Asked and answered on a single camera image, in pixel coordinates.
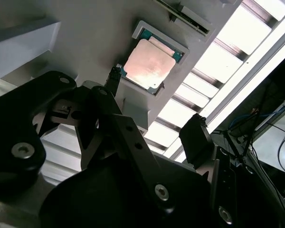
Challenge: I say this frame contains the silver topped CPU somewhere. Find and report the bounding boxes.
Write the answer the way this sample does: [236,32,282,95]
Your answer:
[118,28,183,95]

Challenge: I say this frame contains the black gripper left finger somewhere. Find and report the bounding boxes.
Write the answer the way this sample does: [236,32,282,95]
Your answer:
[0,67,176,216]

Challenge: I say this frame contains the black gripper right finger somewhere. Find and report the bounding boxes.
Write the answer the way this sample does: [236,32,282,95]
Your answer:
[179,114,236,228]

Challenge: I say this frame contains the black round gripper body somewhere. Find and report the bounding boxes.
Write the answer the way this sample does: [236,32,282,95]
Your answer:
[39,152,219,228]

